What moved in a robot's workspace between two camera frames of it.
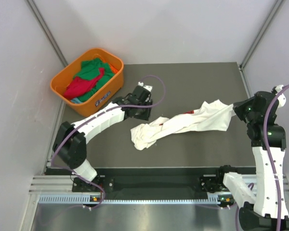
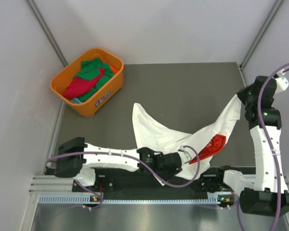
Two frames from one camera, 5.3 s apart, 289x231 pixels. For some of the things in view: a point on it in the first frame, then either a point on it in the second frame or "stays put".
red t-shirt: (78, 87) stays put
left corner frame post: (36, 14) stays put
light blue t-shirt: (75, 100) stays put
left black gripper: (146, 116) to (172, 173)
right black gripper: (238, 107) to (241, 93)
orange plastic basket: (101, 97) stays put
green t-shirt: (89, 70) stays put
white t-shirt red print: (213, 115) to (201, 151)
